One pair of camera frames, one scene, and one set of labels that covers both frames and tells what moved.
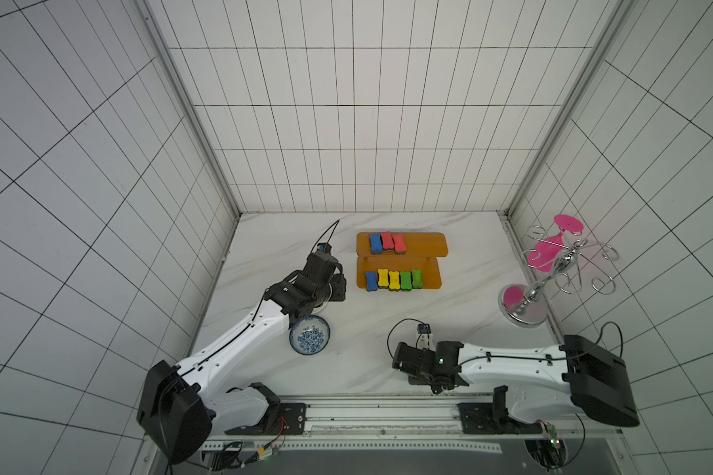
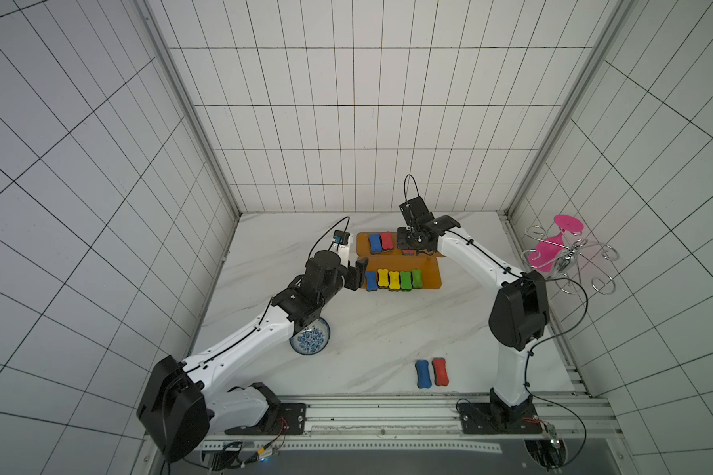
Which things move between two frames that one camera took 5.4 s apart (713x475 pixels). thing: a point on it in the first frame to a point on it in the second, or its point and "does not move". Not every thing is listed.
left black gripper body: x=333 y=292 does not move
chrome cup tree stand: x=526 y=306 does not move
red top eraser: x=387 y=239 does not move
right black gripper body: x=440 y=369 to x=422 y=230
